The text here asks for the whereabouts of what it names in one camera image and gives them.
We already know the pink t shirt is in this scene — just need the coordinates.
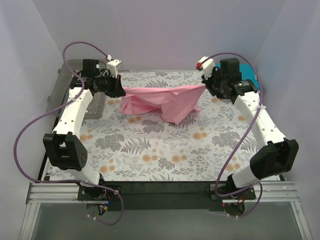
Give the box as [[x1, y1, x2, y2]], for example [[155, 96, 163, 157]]
[[119, 85, 206, 125]]

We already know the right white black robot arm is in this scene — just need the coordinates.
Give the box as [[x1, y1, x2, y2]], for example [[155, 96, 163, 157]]
[[196, 56, 299, 199]]

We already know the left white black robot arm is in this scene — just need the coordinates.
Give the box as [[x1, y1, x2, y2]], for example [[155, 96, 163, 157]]
[[43, 58, 126, 200]]

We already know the teal folded t shirt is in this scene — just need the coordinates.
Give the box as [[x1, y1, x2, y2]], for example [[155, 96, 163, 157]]
[[212, 58, 260, 89]]

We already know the clear plastic bin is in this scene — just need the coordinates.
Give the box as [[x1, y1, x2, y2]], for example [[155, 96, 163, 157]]
[[46, 58, 125, 120]]

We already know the floral table mat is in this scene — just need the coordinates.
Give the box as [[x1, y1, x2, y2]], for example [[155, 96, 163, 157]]
[[49, 70, 262, 183]]

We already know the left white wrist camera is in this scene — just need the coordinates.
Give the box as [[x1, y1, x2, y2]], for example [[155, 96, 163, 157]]
[[105, 54, 123, 78]]

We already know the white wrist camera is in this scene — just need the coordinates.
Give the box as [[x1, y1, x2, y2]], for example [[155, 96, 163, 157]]
[[105, 54, 123, 78], [196, 56, 216, 80]]

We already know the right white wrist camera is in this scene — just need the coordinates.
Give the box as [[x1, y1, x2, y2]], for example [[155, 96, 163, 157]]
[[196, 56, 216, 80]]

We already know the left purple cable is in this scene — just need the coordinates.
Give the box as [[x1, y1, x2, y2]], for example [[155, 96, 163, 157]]
[[13, 41, 125, 226]]

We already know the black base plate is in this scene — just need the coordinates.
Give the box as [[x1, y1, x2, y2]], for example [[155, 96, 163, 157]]
[[77, 181, 256, 212]]

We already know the aluminium frame rail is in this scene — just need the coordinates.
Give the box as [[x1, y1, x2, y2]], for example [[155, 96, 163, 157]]
[[19, 181, 312, 240]]

